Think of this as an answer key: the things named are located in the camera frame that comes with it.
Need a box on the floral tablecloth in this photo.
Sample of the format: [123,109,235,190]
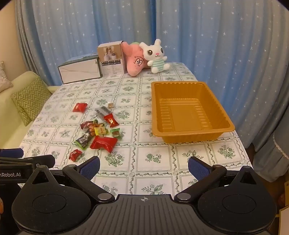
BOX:
[19,62,253,197]

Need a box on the beige patterned pillow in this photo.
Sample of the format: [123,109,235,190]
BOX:
[0,61,13,93]

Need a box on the grey-blue curtain with lace trim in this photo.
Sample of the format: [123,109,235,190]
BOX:
[252,127,289,181]

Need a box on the small red candy packet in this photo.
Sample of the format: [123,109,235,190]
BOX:
[72,102,88,113]

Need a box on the large red snack packet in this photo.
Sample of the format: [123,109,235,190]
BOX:
[90,136,118,153]

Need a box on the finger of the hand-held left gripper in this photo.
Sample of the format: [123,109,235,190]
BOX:
[0,155,56,169]
[0,148,24,159]

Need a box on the black snack packet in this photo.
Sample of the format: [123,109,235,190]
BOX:
[74,132,93,149]

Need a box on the white bunny plush toy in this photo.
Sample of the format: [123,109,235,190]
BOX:
[139,39,170,74]

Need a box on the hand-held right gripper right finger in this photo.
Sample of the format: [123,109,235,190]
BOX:
[174,156,260,203]

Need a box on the red twist candy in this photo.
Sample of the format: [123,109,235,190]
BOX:
[69,149,82,162]

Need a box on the pale green sofa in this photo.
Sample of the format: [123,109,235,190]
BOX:
[0,71,59,149]

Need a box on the orange green snack stick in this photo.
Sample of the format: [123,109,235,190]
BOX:
[88,119,105,135]

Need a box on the orange plastic tray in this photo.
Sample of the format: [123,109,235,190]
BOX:
[151,81,236,144]

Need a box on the beige product box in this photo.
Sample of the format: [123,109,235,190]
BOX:
[98,41,125,77]

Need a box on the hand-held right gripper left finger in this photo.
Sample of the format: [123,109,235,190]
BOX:
[29,156,114,203]

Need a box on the white cardboard box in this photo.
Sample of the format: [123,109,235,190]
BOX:
[57,56,102,84]

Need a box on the blue starry curtain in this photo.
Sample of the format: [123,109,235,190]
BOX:
[155,0,289,149]
[15,0,157,86]

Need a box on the green chevron pillow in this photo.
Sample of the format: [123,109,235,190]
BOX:
[11,78,51,126]

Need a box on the pink plush toy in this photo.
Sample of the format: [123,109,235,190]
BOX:
[122,41,149,76]

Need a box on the red gold snack packet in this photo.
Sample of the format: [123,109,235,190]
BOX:
[103,114,119,126]

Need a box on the grey snack bar packet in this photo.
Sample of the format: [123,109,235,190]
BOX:
[94,106,111,118]

